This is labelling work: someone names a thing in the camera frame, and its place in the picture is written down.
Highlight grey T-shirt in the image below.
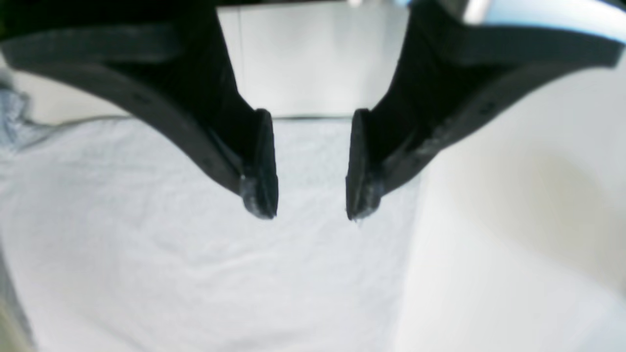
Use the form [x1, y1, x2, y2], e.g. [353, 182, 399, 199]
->
[1, 85, 418, 352]

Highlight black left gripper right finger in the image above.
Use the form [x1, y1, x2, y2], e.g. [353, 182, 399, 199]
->
[346, 0, 625, 220]

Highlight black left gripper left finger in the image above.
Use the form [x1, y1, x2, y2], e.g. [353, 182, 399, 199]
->
[1, 0, 279, 219]

